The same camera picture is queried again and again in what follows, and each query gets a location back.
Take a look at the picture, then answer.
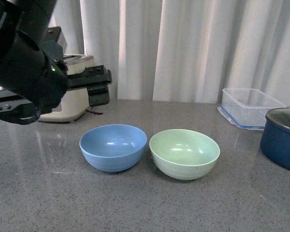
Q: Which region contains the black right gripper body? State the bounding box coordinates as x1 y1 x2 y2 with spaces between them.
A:
0 27 112 114

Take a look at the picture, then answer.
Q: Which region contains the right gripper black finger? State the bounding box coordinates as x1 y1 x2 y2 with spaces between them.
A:
87 84 110 106
0 96 41 125

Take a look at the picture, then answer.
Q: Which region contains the green bowl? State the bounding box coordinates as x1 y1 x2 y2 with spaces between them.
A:
149 129 220 180

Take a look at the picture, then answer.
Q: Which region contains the blue bowl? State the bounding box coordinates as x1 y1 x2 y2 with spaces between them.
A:
79 124 147 172

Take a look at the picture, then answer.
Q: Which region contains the cream two-slot toaster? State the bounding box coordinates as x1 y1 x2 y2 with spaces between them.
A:
39 54 96 122

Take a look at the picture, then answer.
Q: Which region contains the white curtain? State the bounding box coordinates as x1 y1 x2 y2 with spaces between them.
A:
50 0 290 106

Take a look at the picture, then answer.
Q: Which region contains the clear plastic food container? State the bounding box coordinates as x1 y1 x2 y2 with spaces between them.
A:
218 88 286 131

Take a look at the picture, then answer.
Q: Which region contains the dark blue saucepan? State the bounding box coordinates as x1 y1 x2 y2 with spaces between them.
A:
260 117 290 170

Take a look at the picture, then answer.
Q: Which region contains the glass pot lid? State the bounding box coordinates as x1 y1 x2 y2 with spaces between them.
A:
266 108 290 131

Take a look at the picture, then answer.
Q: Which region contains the black toaster power cable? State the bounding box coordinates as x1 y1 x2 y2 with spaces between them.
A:
84 108 104 116

